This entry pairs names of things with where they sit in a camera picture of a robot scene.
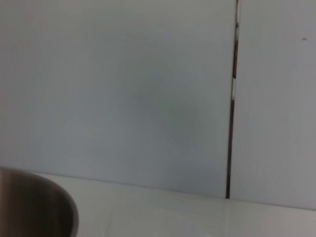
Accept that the stainless steel mixing bowl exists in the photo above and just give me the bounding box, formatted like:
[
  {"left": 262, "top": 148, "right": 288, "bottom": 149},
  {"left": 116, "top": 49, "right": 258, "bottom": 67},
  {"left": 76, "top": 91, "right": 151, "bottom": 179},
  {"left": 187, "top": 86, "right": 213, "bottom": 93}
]
[{"left": 0, "top": 166, "right": 80, "bottom": 237}]

